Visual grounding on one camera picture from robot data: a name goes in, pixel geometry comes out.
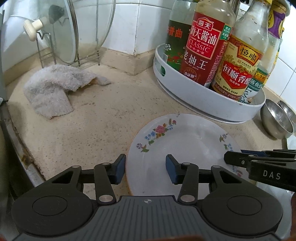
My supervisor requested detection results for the white floral plate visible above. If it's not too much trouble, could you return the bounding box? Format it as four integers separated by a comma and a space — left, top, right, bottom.
125, 113, 248, 196

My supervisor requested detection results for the grey dish cloth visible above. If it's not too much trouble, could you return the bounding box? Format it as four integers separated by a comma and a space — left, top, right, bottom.
23, 64, 111, 119

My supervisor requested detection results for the glass pot lid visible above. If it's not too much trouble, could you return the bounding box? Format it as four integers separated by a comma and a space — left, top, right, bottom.
22, 0, 79, 65

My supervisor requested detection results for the white rotating condiment rack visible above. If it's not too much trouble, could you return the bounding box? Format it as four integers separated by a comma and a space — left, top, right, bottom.
152, 44, 266, 124

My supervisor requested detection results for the yellow label vinegar bottle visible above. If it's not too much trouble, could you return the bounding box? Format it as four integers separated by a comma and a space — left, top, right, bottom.
210, 1, 272, 101

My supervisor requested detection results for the wire lid rack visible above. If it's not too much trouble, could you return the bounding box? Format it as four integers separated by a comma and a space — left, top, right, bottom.
36, 31, 100, 68

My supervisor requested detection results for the steel bowl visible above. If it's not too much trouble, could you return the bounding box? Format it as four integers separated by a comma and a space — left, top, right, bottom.
278, 100, 296, 132
260, 99, 294, 140

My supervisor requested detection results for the red label soy sauce bottle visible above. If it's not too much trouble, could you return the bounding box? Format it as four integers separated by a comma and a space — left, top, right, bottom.
180, 0, 236, 87

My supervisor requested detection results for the green label dark bottle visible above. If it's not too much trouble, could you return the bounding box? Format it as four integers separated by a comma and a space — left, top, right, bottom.
163, 1, 197, 71

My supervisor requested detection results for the purple label sauce bottle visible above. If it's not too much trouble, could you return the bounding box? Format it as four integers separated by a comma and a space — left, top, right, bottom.
268, 0, 291, 39

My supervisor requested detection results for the clear fish sauce bottle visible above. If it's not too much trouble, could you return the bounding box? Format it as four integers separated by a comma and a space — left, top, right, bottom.
239, 31, 281, 104

